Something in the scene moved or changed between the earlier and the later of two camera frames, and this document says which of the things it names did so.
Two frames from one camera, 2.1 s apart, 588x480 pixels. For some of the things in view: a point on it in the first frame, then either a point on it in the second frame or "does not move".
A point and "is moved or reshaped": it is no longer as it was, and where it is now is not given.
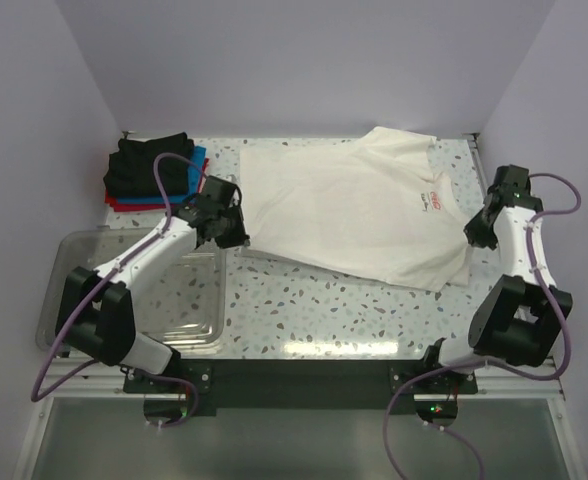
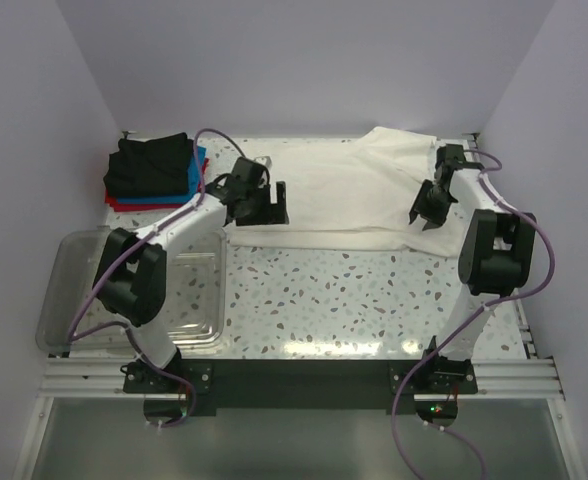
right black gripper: [481, 226] → [432, 206]
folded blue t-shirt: [196, 160] does not move
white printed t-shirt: [373, 209] is moved or reshaped
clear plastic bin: [182, 309] does not move
